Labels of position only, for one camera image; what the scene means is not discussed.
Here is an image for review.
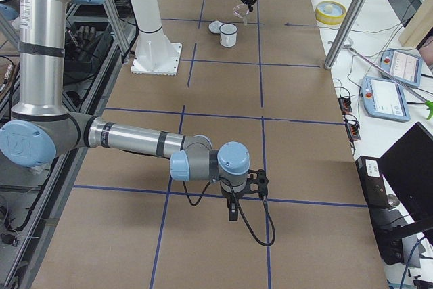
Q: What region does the clear plastic funnel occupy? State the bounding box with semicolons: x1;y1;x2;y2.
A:
233;3;250;26

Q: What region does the white enamel mug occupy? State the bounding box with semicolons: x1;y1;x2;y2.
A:
219;23;238;47

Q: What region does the white mug lid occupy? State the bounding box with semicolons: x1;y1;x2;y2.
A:
208;20;223;35

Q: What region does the yellow tape roll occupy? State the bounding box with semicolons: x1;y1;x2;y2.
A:
315;1;347;26

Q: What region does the black computer box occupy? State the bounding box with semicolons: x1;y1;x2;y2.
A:
355;156;421;268

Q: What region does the near blue teach pendant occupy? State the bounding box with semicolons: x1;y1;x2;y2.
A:
361;76;411;122

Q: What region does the blue teach pendant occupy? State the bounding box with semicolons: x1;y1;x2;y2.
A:
361;76;411;122
380;49;423;87

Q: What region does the far blue teach pendant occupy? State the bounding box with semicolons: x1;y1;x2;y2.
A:
380;49;423;87

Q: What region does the black monitor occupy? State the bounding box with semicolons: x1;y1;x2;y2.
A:
378;122;432;242

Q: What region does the metal reacher grabber tool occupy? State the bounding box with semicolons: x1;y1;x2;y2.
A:
342;43;432;120

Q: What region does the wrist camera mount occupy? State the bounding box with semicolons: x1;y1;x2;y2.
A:
244;169;269;200

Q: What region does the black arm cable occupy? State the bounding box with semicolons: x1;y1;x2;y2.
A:
181;175;277;246

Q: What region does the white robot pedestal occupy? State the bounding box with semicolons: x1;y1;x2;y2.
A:
131;0;182;76

